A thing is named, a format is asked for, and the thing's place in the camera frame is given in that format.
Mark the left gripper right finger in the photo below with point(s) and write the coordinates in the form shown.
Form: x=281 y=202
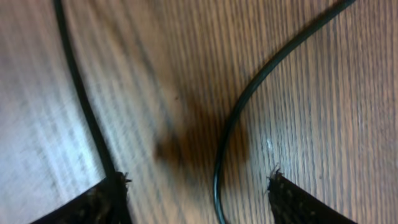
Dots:
x=292 y=205

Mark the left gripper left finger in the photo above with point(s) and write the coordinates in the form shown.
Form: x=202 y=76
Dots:
x=92 y=206

